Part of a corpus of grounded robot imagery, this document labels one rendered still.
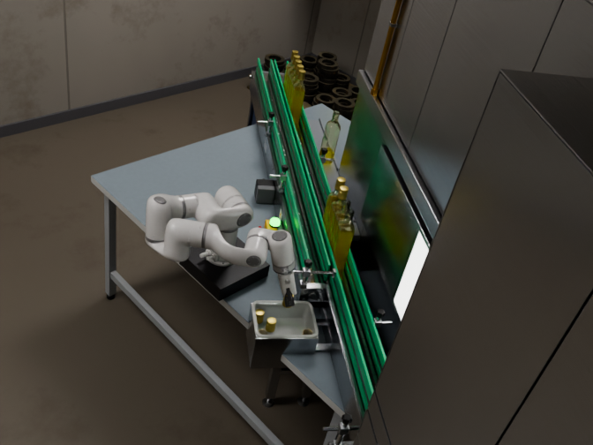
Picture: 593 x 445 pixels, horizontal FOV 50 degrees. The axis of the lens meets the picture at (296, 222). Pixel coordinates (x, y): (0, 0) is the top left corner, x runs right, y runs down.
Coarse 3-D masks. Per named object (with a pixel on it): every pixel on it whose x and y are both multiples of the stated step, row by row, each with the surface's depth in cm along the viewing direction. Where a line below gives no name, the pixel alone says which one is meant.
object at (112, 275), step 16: (112, 208) 295; (112, 224) 300; (112, 240) 306; (112, 256) 312; (112, 272) 318; (112, 288) 325; (128, 288) 311; (144, 304) 305; (160, 320) 298; (176, 336) 292; (192, 352) 287; (208, 368) 281; (224, 384) 276; (240, 400) 271; (256, 416) 266; (336, 416) 219; (336, 432) 222
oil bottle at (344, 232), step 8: (344, 224) 232; (352, 224) 232; (336, 232) 236; (344, 232) 232; (352, 232) 233; (336, 240) 236; (344, 240) 235; (336, 248) 237; (344, 248) 237; (336, 256) 239; (344, 256) 240; (336, 264) 242; (344, 264) 242
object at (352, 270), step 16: (304, 112) 322; (304, 128) 318; (320, 160) 288; (320, 176) 285; (352, 256) 238; (352, 272) 235; (352, 288) 234; (368, 304) 219; (368, 320) 216; (368, 336) 215; (384, 352) 203
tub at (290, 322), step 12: (264, 300) 229; (276, 300) 230; (252, 312) 224; (276, 312) 232; (288, 312) 233; (300, 312) 234; (312, 312) 229; (264, 324) 230; (276, 324) 231; (288, 324) 232; (300, 324) 233; (312, 324) 226; (264, 336) 216; (276, 336) 217; (288, 336) 218; (300, 336) 219; (312, 336) 220
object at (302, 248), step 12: (264, 84) 339; (264, 96) 339; (276, 132) 301; (276, 144) 300; (276, 156) 297; (288, 180) 271; (288, 192) 271; (288, 204) 268; (300, 228) 246; (300, 240) 244; (300, 252) 244
